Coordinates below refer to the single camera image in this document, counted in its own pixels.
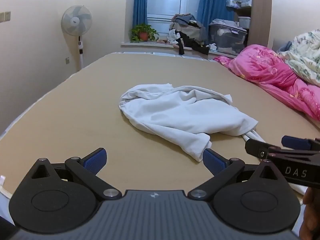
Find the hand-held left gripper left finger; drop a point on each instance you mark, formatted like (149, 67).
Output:
(96, 158)

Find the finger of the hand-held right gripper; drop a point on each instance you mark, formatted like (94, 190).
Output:
(296, 142)
(257, 147)

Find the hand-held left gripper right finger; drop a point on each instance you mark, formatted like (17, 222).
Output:
(215, 161)

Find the white t-shirt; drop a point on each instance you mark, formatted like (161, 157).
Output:
(180, 112)

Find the pile of clothes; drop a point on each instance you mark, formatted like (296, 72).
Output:
(187, 26)

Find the person's right hand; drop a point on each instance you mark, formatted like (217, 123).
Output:
(312, 212)

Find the pink quilt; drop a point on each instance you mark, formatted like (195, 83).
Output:
(262, 65)

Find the white floral quilt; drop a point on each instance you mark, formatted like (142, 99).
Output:
(305, 55)

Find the clear plastic storage box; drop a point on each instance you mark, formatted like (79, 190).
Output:
(225, 38)

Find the black garment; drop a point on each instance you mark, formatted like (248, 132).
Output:
(200, 48)

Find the white window sill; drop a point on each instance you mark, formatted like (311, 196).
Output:
(140, 44)

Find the small white storage box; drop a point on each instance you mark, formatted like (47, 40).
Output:
(245, 22)

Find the wooden bookshelf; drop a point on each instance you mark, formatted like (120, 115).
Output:
(260, 17)

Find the potted green plant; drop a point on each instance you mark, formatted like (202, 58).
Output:
(143, 33)

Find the white standing fan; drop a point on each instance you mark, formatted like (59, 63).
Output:
(76, 20)

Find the blue curtain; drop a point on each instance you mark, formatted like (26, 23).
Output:
(140, 2)
(215, 0)

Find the wall socket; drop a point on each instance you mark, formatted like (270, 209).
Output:
(67, 61)

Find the wall switch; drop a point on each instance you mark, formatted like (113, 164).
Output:
(6, 16)

